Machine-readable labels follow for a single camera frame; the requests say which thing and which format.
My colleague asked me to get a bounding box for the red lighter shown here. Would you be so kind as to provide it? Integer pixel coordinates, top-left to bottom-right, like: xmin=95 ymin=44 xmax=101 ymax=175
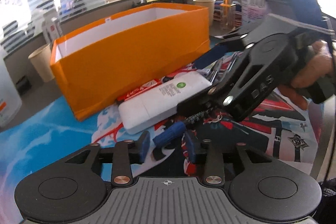
xmin=116 ymin=79 xmax=162 ymax=104

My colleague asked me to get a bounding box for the white box behind orange box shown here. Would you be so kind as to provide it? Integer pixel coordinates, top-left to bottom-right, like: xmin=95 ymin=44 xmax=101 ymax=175
xmin=42 ymin=17 xmax=63 ymax=44

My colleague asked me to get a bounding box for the person's right hand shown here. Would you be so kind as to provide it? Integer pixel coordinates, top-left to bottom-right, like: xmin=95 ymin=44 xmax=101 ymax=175
xmin=278 ymin=40 xmax=333 ymax=110

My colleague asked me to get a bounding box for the orange cardboard box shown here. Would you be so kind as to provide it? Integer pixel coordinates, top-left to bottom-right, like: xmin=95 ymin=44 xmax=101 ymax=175
xmin=50 ymin=3 xmax=210 ymax=121

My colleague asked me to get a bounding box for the beige paper cup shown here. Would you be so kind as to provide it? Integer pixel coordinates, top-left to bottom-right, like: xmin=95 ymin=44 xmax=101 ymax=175
xmin=28 ymin=44 xmax=55 ymax=83
xmin=193 ymin=0 xmax=217 ymax=27

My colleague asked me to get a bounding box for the colourful AGON mouse mat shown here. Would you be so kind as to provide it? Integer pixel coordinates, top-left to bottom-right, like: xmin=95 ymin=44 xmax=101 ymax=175
xmin=1 ymin=91 xmax=321 ymax=223

